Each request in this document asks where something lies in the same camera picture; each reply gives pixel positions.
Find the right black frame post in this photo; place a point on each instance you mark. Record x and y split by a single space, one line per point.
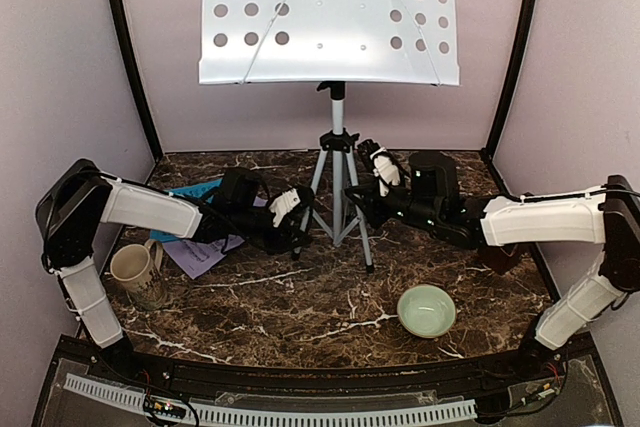
514 66

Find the pale green ceramic bowl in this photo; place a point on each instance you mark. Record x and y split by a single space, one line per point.
426 311

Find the cream printed mug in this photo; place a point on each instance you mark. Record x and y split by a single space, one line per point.
137 267

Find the grey folding music stand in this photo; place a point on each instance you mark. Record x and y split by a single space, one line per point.
333 41

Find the blue sheet music page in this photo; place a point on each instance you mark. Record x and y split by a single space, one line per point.
194 191

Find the brown wooden metronome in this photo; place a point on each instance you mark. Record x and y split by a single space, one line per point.
499 259

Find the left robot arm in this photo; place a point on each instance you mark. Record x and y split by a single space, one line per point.
85 200

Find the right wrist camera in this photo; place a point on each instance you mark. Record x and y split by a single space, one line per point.
382 164

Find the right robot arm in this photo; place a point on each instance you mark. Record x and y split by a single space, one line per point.
607 215

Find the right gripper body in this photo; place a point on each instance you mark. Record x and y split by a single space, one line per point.
419 211

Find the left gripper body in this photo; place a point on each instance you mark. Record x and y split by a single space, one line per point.
243 218

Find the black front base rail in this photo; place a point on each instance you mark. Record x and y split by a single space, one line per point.
486 376

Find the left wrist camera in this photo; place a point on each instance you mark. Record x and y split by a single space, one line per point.
295 199

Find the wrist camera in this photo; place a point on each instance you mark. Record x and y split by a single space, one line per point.
295 199
382 164

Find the purple sheet music page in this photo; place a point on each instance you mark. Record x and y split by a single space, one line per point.
196 259

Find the left black frame post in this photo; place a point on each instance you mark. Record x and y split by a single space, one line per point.
132 71

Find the black frame post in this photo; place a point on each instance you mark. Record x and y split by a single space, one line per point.
132 71
514 66

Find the grey slotted cable duct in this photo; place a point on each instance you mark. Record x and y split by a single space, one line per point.
235 409

